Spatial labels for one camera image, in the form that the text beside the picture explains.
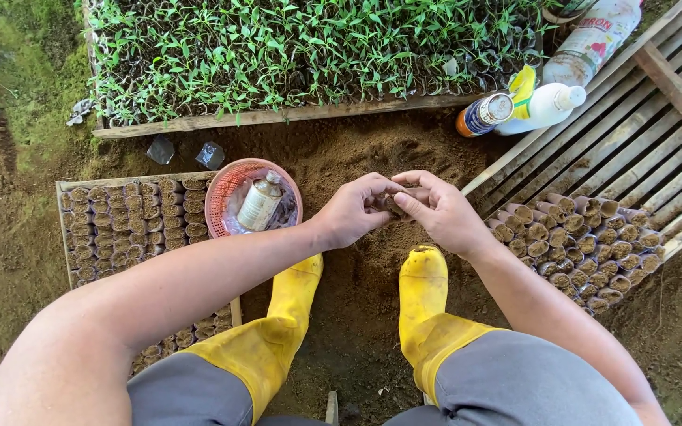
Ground crumpled grey plastic piece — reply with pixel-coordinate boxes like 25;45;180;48
66;98;98;127

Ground pink plastic basket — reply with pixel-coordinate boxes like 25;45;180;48
205;158;304;240

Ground person's right yellow rubber boot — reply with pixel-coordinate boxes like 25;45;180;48
398;245;499;407

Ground person's right hand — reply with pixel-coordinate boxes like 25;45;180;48
390;170;496;261

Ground person's left hand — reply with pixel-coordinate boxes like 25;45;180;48
311;173;406;250

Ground small white bottle yellow label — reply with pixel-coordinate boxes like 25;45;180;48
493;65;587;137

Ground orange blue can white lid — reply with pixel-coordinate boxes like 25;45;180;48
455;92;516;139

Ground person's yellow rubber boot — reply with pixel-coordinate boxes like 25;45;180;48
184;254;324;424
398;245;499;407

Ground brown glass bottle white label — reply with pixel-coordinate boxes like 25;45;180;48
237;170;284;232

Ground wooden tray of soil-filled pots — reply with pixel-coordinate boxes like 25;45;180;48
56;172;243;379

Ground wooden tray of green seedlings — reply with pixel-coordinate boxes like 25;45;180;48
83;0;550;140

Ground clear plastic bag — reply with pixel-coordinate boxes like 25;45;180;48
223;175;299;235

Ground small soil-filled seedling pot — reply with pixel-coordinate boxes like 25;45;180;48
384;192;408;217

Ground heap of brown soil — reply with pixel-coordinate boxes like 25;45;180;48
240;112;498;285

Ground wooden slatted rack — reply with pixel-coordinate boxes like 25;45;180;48
462;0;682;262

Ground pile of soil-filled pots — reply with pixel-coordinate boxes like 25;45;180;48
485;193;667;316

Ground person's grey trousers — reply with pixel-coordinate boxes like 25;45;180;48
126;329;645;426

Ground person's left yellow rubber boot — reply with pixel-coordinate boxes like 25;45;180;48
184;254;324;424

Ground large white plastic bottle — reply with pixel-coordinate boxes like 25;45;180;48
541;0;644;88

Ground empty black plastic pot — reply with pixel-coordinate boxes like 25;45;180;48
195;141;226;171
146;135;176;166

